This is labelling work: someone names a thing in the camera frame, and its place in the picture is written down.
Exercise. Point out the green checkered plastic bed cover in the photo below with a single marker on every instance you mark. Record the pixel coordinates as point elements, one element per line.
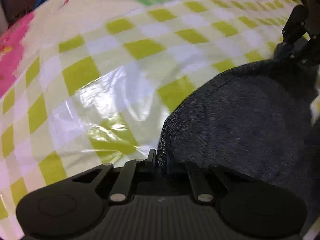
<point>103,95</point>

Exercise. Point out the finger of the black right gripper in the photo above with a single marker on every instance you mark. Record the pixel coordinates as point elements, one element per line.
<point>293,32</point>

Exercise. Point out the dark grey knit pants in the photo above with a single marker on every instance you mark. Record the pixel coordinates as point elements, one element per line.
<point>255,119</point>

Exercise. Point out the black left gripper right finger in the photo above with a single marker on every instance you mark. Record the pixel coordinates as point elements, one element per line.
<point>196,177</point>

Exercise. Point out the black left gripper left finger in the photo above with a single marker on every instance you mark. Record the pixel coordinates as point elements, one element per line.
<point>120,191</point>

